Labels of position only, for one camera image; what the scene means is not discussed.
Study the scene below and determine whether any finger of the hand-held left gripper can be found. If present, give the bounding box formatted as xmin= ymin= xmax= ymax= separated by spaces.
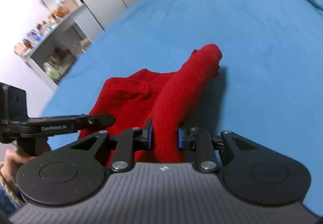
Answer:
xmin=75 ymin=114 xmax=116 ymax=131

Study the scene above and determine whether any blue bed sheet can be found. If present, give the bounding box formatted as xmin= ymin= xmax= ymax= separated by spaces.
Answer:
xmin=40 ymin=0 xmax=323 ymax=217

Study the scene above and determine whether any white shelf unit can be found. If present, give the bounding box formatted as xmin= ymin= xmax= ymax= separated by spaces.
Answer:
xmin=14 ymin=3 xmax=93 ymax=92

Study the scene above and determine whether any row of bottles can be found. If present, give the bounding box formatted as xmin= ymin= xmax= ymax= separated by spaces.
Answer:
xmin=15 ymin=0 xmax=79 ymax=56

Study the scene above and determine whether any red knit sweater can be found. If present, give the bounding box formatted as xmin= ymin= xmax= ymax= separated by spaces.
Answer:
xmin=78 ymin=44 xmax=223 ymax=168

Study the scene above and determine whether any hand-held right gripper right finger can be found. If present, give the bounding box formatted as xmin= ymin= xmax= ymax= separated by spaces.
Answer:
xmin=178 ymin=126 xmax=260 ymax=173

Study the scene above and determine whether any person's left forearm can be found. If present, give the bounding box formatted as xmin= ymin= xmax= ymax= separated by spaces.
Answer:
xmin=0 ymin=162 xmax=25 ymax=214

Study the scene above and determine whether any person's left hand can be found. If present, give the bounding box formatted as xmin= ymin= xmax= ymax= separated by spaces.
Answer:
xmin=3 ymin=141 xmax=52 ymax=184

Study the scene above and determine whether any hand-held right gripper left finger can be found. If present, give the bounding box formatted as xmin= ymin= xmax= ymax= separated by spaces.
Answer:
xmin=69 ymin=118 xmax=154 ymax=172

